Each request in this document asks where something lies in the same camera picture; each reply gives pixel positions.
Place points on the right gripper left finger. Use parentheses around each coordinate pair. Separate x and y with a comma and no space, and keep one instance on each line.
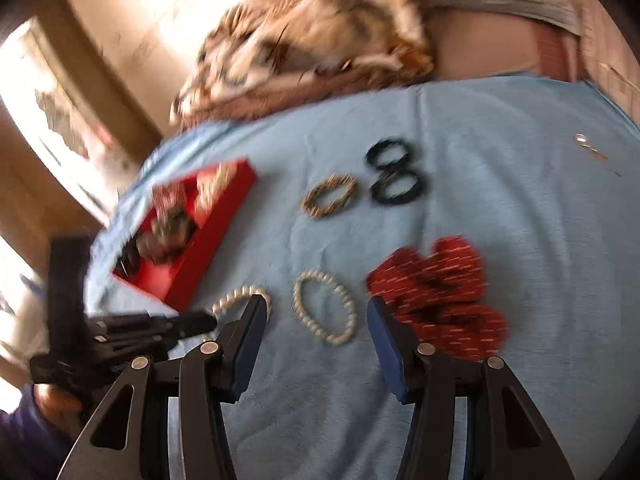
(127,435)

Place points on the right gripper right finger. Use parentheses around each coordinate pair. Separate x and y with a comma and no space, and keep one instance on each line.
(506,436)

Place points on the grey fuzzy scrunchie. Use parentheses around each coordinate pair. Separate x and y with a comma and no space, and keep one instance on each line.
(170,232)

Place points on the dark red dotted scrunchie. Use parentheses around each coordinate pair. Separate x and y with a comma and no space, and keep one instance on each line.
(441,297)

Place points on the pink striped scrunchie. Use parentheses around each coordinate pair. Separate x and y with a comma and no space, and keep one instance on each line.
(169,199)

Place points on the black hair claw clip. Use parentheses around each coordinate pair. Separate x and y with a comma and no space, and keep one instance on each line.
(128,261)

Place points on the white satin scrunchie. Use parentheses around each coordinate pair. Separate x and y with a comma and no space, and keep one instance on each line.
(212,184)

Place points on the person left hand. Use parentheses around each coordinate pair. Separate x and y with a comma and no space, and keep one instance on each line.
(58,406)

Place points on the red tray box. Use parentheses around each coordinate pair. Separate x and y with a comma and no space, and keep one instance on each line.
(175,282)

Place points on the blue bed cloth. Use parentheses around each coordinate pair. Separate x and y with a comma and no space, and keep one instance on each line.
(493,215)

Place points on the striped floral pillow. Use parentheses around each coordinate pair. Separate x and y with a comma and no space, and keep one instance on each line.
(608,59)

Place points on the pink bedsheet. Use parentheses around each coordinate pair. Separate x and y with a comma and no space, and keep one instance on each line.
(474,44)

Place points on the floral leaf blanket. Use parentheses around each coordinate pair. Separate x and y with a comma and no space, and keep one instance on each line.
(266,56)

